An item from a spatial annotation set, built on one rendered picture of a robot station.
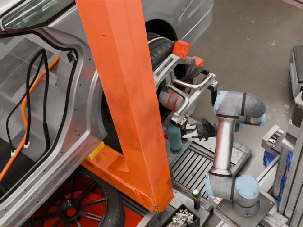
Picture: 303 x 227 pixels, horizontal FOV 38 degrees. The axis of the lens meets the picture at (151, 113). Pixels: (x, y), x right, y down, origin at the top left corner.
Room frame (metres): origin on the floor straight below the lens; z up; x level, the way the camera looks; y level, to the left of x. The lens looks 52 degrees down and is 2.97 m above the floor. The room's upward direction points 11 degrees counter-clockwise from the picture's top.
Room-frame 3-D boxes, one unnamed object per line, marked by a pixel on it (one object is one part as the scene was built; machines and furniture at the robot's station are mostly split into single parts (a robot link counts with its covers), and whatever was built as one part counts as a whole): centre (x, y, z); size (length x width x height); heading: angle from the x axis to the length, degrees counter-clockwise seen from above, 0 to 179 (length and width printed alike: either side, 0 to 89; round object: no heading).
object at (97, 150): (1.61, 0.43, 0.71); 0.14 x 0.14 x 0.05; 44
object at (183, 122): (1.51, -0.15, 0.93); 0.09 x 0.05 x 0.05; 44
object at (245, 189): (0.97, -0.39, 0.98); 0.13 x 0.12 x 0.14; 67
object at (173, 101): (1.73, -0.18, 0.85); 0.21 x 0.14 x 0.14; 44
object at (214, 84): (1.75, -0.39, 0.93); 0.09 x 0.05 x 0.05; 44
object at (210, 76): (1.76, -0.28, 1.03); 0.19 x 0.18 x 0.11; 44
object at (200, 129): (1.49, -0.31, 0.80); 0.12 x 0.08 x 0.09; 89
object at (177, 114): (1.62, -0.14, 1.03); 0.19 x 0.18 x 0.11; 44
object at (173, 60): (1.78, -0.13, 0.85); 0.54 x 0.07 x 0.54; 134
